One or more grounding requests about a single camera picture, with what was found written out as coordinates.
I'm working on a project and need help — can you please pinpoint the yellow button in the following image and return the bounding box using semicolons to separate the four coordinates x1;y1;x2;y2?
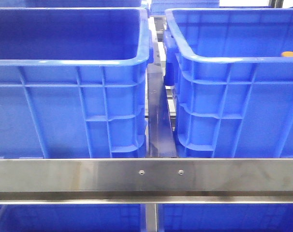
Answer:
281;51;293;57

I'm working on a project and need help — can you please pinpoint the blue bin behind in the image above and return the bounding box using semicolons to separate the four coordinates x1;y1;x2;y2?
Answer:
150;0;220;16

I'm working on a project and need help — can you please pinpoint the steel rack front rail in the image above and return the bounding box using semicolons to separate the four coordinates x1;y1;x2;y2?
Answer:
0;158;293;204

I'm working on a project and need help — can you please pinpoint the steel centre divider rail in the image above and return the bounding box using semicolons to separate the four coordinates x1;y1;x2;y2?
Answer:
147;41;177;158

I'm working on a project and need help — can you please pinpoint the blue bin at left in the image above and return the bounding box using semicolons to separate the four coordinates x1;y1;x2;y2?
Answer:
0;8;153;159

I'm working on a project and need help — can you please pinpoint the blue bin with buttons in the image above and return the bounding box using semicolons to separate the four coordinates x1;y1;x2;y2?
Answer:
164;8;293;158

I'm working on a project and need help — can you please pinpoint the lower left blue bin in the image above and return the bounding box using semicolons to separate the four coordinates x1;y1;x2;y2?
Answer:
0;204;146;232

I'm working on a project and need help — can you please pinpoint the lower right blue bin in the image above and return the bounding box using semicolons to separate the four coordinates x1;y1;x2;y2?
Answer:
159;203;293;232

